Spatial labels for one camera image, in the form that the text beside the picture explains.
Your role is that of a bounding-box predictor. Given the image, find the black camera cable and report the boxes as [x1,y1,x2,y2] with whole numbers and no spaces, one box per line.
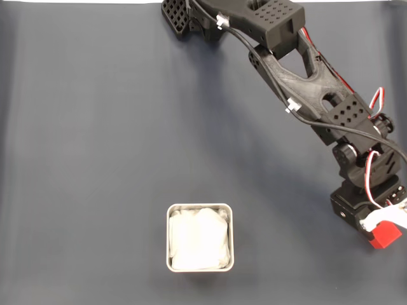
[222,24,407,163]

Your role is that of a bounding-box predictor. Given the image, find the red white servo wire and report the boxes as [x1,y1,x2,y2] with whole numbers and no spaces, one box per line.
[370,87,387,120]
[364,149,387,210]

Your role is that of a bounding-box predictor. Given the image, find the white cable clip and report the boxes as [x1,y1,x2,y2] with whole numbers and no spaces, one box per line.
[285,97,302,114]
[215,13,230,31]

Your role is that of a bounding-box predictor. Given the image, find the white tissue paper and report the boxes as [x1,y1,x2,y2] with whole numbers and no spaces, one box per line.
[169,206,230,270]

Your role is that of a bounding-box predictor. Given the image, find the white camera board with mount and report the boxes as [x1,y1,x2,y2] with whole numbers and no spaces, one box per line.
[359,200,407,233]

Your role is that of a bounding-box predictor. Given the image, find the red cube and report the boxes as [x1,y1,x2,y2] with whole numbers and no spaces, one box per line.
[368,220,403,250]

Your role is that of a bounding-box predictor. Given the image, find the dark table mat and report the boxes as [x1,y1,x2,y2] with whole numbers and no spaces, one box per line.
[0,2,407,305]

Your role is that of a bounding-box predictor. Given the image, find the square metal box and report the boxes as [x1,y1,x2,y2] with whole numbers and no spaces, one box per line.
[165,203,235,273]

